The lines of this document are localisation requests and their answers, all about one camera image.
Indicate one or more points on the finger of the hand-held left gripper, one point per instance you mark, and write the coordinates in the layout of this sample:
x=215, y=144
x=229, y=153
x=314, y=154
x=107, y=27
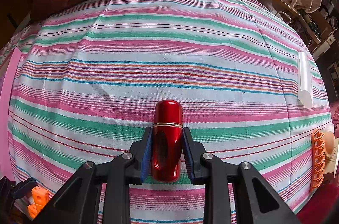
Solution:
x=23, y=188

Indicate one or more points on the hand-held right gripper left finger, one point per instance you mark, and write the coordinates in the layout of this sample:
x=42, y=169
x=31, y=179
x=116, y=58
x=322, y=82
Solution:
x=147, y=157

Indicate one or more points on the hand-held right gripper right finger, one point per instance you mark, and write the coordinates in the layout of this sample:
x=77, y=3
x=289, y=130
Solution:
x=188, y=160

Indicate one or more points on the orange linked cubes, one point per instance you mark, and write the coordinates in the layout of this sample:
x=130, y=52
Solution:
x=39, y=196

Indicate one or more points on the red capsule shaped bottle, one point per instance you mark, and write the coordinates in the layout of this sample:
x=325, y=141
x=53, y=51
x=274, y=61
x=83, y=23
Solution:
x=166, y=112

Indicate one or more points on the pink green striped bed sheet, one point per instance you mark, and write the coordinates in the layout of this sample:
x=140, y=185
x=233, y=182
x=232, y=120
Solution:
x=169, y=60

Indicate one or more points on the orange plastic comb rack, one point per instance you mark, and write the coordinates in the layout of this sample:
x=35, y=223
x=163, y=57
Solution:
x=316, y=160

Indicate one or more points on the translucent white plastic tube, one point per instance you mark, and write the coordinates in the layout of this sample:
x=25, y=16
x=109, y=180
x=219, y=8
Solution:
x=304, y=81

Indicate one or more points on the peach egg shaped object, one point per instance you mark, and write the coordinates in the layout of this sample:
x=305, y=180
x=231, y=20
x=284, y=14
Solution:
x=328, y=144

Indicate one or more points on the beige cardboard box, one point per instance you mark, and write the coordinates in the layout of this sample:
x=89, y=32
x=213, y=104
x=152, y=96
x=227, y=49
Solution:
x=334, y=165

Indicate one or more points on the magenta cloth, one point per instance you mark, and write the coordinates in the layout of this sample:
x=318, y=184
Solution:
x=335, y=118

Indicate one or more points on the cluttered wooden shelf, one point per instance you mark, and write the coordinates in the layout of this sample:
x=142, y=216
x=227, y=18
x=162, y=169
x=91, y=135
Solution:
x=325, y=20

